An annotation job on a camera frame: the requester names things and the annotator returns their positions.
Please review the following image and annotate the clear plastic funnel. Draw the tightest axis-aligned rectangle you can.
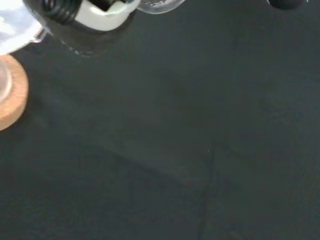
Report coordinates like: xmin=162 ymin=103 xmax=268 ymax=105
xmin=0 ymin=1 xmax=48 ymax=55

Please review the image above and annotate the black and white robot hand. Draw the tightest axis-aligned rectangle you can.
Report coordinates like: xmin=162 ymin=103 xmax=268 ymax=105
xmin=41 ymin=0 xmax=306 ymax=32

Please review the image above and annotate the cork ring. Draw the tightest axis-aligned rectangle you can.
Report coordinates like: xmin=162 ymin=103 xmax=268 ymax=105
xmin=0 ymin=53 xmax=30 ymax=132

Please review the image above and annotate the black bench cloth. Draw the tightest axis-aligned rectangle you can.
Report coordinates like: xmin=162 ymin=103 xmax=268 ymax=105
xmin=0 ymin=0 xmax=320 ymax=240

